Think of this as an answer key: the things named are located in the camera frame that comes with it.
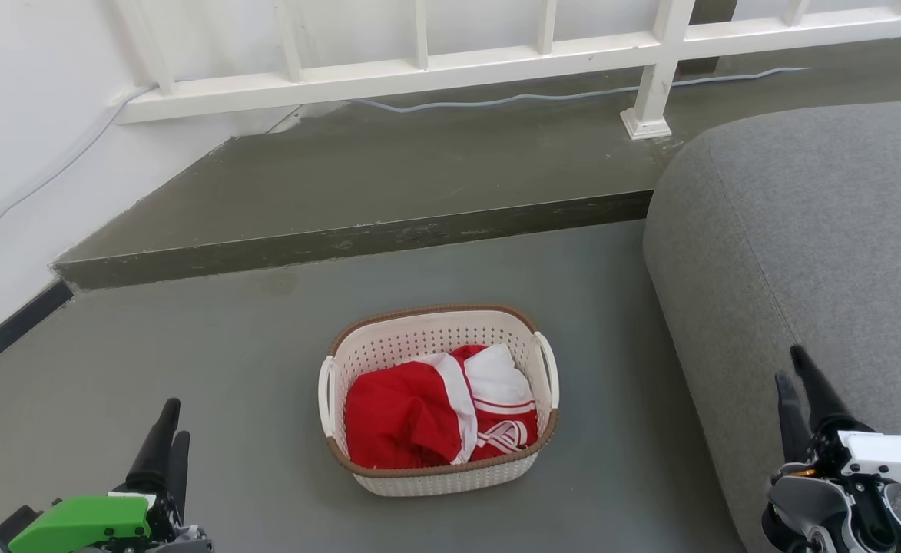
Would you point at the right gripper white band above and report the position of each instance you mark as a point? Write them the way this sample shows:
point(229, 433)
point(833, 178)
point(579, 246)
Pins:
point(857, 491)

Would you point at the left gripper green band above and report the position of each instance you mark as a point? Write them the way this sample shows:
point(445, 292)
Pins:
point(81, 522)

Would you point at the white plastic laundry basket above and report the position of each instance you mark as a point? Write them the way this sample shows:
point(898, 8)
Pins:
point(450, 480)

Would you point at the grey fabric sofa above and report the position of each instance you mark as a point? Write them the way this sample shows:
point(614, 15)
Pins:
point(803, 230)

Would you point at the black baseboard strip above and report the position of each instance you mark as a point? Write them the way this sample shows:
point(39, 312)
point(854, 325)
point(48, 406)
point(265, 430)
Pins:
point(4, 334)

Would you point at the red and white garment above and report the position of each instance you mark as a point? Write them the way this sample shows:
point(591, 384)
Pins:
point(412, 418)

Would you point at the white railing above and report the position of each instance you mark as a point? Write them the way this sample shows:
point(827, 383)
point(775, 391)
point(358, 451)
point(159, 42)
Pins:
point(450, 69)

